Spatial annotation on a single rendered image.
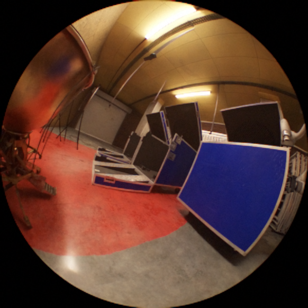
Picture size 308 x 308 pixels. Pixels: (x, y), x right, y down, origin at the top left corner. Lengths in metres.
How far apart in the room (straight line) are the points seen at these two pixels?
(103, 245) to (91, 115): 6.68
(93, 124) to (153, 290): 6.91
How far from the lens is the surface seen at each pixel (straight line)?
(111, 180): 1.07
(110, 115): 6.95
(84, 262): 0.56
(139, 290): 0.57
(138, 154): 2.02
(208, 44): 2.78
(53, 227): 0.64
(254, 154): 0.90
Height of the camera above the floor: 0.54
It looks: 1 degrees up
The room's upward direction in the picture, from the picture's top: 24 degrees clockwise
